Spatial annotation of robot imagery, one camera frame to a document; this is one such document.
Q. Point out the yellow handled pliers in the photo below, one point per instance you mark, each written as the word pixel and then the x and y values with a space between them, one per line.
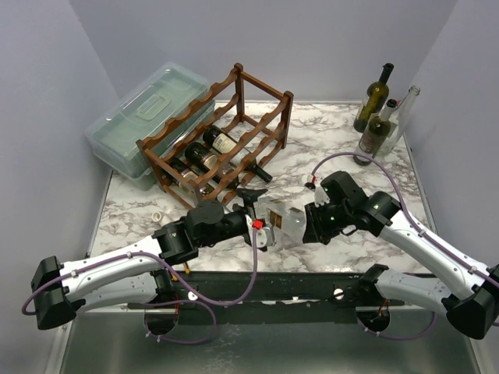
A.
pixel 180 270

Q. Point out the tall clear glass bottle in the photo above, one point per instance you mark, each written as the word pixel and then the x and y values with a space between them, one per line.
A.
pixel 399 120

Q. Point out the green bottle white neck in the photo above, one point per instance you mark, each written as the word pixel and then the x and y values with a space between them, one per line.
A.
pixel 376 132

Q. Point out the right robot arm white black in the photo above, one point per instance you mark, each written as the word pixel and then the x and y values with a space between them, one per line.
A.
pixel 462 289

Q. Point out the brown wooden wine rack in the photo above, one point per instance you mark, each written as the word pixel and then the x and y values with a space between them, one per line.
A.
pixel 246 143

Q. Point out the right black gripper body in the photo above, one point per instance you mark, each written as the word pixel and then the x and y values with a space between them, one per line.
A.
pixel 312 224

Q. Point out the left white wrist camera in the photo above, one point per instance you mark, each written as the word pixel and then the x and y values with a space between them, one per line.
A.
pixel 262 235

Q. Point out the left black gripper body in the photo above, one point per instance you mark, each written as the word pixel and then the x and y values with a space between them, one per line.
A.
pixel 235 224

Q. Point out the green bottle grey label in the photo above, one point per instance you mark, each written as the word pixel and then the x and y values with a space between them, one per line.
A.
pixel 205 160

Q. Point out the translucent green plastic storage box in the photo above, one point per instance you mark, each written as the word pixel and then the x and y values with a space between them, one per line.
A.
pixel 143 112

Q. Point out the white plastic pipe fitting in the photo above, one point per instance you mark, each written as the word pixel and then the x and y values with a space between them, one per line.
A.
pixel 157 217

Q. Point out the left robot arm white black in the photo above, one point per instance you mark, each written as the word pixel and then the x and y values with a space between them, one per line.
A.
pixel 138 273

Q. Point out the clear square glass bottle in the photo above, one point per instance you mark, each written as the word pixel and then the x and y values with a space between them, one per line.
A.
pixel 283 216

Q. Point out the green bottle silver cap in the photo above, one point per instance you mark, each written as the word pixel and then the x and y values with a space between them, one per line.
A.
pixel 189 174

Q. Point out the tall dark green bottle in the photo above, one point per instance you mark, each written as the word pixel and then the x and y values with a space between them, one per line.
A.
pixel 376 95

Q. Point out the black front mounting rail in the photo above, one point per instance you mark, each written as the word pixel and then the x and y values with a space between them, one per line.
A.
pixel 274 298

